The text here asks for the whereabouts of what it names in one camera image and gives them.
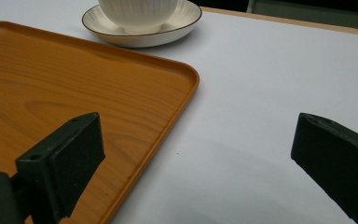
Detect white ribbed cup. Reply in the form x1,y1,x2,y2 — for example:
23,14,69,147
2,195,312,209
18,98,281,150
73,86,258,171
97,0,187,35

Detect wooden tray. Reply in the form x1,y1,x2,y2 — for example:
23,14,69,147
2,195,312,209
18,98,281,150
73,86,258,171
0,21,200,224

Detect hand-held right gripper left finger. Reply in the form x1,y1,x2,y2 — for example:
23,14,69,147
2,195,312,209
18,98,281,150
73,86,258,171
14,112,106,224

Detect white saucer with dark rim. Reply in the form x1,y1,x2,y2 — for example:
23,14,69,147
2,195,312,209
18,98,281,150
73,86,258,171
81,0,203,49

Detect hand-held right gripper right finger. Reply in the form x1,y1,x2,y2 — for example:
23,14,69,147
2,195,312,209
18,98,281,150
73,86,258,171
290,112,358,224

